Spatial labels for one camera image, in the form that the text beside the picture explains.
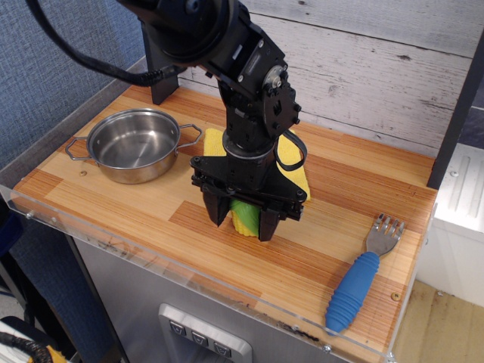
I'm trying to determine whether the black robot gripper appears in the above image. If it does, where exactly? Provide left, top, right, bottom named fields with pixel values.
left=190, top=156, right=307, bottom=241

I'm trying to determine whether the green yellow toy corn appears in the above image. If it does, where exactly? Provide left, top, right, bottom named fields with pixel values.
left=230, top=200, right=260, bottom=237

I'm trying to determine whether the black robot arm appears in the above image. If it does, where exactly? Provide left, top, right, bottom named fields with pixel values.
left=124, top=1, right=307, bottom=241

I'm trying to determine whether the yellow folded cloth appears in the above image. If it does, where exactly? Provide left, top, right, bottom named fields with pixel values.
left=203, top=129, right=311, bottom=200

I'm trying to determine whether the stainless steel pot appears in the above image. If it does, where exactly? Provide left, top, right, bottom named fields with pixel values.
left=65, top=108, right=203, bottom=185

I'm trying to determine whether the steel cabinet button panel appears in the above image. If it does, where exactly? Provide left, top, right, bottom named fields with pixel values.
left=158, top=303, right=253, bottom=362

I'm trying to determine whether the white ribbed box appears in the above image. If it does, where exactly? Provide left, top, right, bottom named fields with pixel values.
left=431, top=142, right=484, bottom=235

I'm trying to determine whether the clear acrylic edge guard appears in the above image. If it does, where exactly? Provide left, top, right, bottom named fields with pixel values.
left=1, top=182, right=393, bottom=362

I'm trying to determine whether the blue handled metal fork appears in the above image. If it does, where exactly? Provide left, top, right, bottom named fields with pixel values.
left=325, top=213, right=405, bottom=335

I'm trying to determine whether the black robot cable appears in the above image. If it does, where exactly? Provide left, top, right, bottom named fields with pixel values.
left=25, top=0, right=186, bottom=87

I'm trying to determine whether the black left upright post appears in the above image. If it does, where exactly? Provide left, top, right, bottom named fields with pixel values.
left=141, top=22, right=178, bottom=105

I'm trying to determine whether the black upright post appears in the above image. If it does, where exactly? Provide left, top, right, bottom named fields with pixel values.
left=141, top=22, right=178, bottom=105
left=427, top=33, right=483, bottom=190

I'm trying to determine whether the braided cable bundle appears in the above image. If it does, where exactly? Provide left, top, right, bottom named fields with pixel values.
left=0, top=315, right=67, bottom=363

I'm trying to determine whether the black right upright post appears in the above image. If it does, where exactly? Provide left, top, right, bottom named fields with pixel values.
left=427, top=33, right=483, bottom=190

